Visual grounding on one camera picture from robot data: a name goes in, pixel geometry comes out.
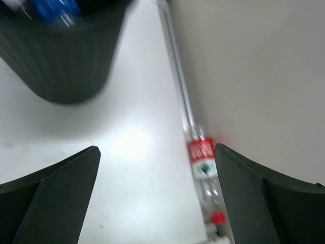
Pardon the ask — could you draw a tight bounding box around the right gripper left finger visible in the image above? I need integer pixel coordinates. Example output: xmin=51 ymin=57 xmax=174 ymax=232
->
xmin=1 ymin=146 xmax=101 ymax=244

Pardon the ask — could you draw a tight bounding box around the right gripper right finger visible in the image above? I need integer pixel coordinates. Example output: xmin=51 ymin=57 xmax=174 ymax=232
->
xmin=215 ymin=143 xmax=324 ymax=243

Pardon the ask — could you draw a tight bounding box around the red label plastic bottle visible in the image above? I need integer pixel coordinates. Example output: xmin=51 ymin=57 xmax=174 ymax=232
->
xmin=187 ymin=126 xmax=225 ymax=226

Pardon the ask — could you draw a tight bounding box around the black plastic bin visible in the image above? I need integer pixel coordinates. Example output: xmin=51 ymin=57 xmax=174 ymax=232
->
xmin=1 ymin=1 xmax=131 ymax=104

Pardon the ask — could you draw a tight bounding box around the blue label plastic bottle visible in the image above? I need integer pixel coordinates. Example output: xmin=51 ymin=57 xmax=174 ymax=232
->
xmin=31 ymin=0 xmax=82 ymax=27

